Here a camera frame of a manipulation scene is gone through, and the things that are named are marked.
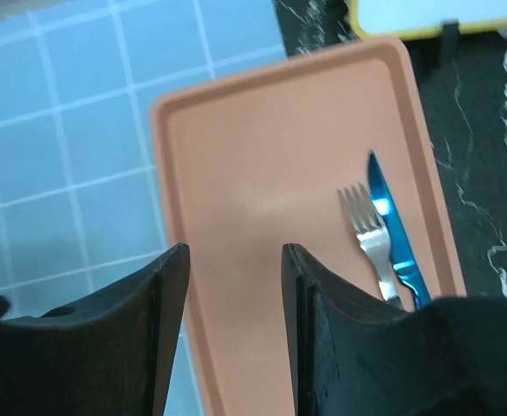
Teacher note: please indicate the blue patterned knife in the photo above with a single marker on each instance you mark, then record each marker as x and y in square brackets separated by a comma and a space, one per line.
[401, 255]

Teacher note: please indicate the small framed whiteboard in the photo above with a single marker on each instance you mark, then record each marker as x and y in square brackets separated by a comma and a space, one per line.
[442, 21]

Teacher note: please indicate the orange plastic tray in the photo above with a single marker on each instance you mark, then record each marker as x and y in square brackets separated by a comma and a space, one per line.
[251, 162]

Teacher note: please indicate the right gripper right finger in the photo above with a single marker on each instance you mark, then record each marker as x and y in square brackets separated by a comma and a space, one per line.
[352, 354]

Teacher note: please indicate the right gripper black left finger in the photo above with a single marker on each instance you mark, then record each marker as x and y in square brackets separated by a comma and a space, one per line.
[108, 353]

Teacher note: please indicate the blue checked tablecloth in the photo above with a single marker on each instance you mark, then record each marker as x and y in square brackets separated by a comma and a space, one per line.
[80, 204]

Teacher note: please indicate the silver metal fork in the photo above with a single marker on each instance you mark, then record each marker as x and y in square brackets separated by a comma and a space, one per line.
[373, 237]

